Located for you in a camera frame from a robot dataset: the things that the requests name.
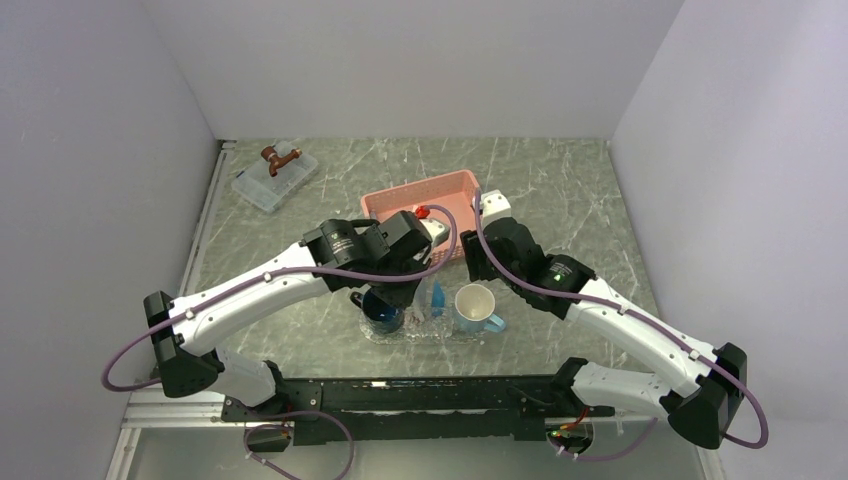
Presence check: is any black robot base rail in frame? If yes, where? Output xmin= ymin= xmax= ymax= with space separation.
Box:
xmin=221 ymin=374 xmax=616 ymax=446

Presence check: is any pink plastic basket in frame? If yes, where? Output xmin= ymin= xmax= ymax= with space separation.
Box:
xmin=360 ymin=169 xmax=479 ymax=233

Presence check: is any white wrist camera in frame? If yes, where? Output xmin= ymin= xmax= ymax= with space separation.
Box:
xmin=479 ymin=190 xmax=512 ymax=229
xmin=414 ymin=205 xmax=451 ymax=248

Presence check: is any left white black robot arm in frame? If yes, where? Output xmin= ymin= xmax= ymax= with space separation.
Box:
xmin=143 ymin=211 xmax=451 ymax=420

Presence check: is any clear plastic organizer box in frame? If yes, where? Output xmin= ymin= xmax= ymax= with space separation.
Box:
xmin=231 ymin=141 xmax=319 ymax=213

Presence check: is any blue toothpaste tube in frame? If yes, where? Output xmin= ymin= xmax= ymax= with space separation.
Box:
xmin=426 ymin=280 xmax=446 ymax=318

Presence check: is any white and blue mug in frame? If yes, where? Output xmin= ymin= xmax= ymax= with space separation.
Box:
xmin=453 ymin=284 xmax=506 ymax=334

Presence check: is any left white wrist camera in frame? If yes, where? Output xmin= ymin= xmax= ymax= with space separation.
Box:
xmin=414 ymin=205 xmax=451 ymax=248

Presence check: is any clear textured oval tray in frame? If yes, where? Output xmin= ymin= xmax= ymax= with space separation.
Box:
xmin=355 ymin=306 xmax=483 ymax=345

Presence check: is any dark blue mug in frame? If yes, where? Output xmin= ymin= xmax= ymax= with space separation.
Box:
xmin=349 ymin=290 xmax=404 ymax=335

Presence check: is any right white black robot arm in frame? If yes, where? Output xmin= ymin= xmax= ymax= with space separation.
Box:
xmin=460 ymin=217 xmax=747 ymax=450

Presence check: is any white red toothpaste tube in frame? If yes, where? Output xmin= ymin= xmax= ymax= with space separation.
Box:
xmin=407 ymin=279 xmax=429 ymax=326

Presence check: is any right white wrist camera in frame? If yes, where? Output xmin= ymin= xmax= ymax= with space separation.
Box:
xmin=479 ymin=190 xmax=512 ymax=229

